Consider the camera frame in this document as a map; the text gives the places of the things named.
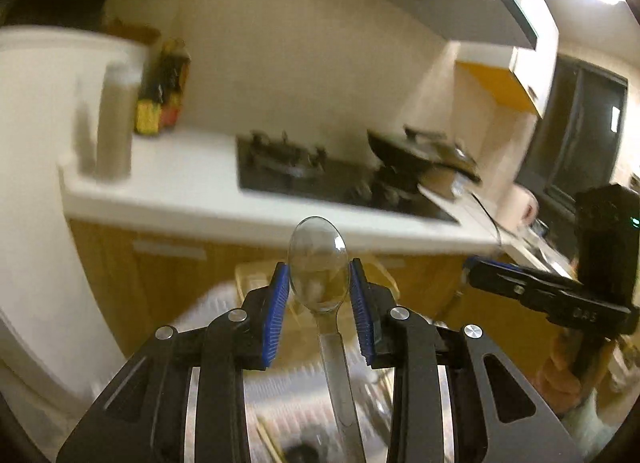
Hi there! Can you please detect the clear plastic spoon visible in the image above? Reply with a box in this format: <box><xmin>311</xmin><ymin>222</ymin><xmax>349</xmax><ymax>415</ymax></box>
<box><xmin>288</xmin><ymin>216</ymin><xmax>366</xmax><ymax>462</ymax></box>

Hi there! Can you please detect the dark window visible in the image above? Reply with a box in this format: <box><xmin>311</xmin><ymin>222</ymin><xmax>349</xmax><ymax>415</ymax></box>
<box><xmin>516</xmin><ymin>55</ymin><xmax>628</xmax><ymax>213</ymax></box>

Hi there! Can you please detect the black frying pan with lid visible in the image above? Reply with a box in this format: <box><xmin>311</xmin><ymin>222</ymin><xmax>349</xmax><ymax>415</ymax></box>
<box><xmin>367</xmin><ymin>126</ymin><xmax>482</xmax><ymax>185</ymax></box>

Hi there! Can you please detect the red label sauce bottle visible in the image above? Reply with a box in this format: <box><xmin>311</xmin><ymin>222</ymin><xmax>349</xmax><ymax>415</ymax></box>
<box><xmin>160</xmin><ymin>38</ymin><xmax>191</xmax><ymax>130</ymax></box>

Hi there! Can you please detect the dark soy sauce bottle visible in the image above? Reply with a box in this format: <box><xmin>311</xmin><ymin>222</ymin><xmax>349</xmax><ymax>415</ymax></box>
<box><xmin>134</xmin><ymin>53</ymin><xmax>164</xmax><ymax>136</ymax></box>

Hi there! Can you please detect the black gas stove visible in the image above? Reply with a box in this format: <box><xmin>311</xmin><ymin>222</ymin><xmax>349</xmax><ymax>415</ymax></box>
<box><xmin>235</xmin><ymin>132</ymin><xmax>459</xmax><ymax>226</ymax></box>

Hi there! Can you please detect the gold thermos bottle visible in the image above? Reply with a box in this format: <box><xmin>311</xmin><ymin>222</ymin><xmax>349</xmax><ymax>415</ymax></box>
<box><xmin>94</xmin><ymin>62</ymin><xmax>142</xmax><ymax>183</ymax></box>

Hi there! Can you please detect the white upper cabinet right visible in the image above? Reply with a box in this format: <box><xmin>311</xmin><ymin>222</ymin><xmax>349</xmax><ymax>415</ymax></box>
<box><xmin>457</xmin><ymin>0</ymin><xmax>559</xmax><ymax>118</ymax></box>

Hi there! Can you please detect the brown tray on fridge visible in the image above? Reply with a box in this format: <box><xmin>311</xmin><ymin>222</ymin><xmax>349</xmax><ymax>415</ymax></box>
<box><xmin>101</xmin><ymin>18</ymin><xmax>160</xmax><ymax>46</ymax></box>

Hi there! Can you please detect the white refrigerator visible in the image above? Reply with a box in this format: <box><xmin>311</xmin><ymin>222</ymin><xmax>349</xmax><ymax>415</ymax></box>
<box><xmin>1</xmin><ymin>27</ymin><xmax>146</xmax><ymax>409</ymax></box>

